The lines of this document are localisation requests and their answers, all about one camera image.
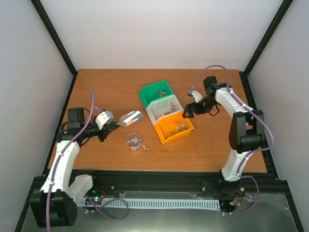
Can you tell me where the orange plastic bin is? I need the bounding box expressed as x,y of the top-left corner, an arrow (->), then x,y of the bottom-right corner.
154,111 -> 194,145

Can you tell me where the silver metal scoop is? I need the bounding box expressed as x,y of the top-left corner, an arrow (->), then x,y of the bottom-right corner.
116,111 -> 143,128

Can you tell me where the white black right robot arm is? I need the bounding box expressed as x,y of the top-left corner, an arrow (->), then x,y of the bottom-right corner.
183,76 -> 265,196

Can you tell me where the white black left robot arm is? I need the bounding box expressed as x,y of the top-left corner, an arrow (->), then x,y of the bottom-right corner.
29,108 -> 119,230

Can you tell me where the white translucent plastic bin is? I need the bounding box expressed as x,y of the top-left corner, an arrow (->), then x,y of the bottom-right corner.
146,94 -> 183,126

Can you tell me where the clear plastic jar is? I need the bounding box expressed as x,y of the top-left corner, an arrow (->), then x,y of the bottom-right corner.
126,132 -> 142,152

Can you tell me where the green plastic bin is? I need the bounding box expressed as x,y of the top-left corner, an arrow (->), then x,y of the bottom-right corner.
139,80 -> 174,108

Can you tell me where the rainbow lollipop on table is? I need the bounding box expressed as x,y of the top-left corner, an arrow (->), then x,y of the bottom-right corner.
142,145 -> 149,151

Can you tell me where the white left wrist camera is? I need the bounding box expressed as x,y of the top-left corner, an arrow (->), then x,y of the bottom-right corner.
95,110 -> 114,130

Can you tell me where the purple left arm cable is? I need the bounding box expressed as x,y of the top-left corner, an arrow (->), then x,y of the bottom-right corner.
45,90 -> 129,232

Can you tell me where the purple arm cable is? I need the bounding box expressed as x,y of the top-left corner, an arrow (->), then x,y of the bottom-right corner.
192,64 -> 276,216
45,90 -> 129,232

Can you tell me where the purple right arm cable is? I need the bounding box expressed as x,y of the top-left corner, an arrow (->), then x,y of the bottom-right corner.
192,64 -> 276,216

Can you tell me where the black aluminium frame rail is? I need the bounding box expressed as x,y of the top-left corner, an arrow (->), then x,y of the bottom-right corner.
14,169 -> 305,232

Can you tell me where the light blue slotted cable duct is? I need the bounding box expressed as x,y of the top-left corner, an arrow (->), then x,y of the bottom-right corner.
78,198 -> 220,211

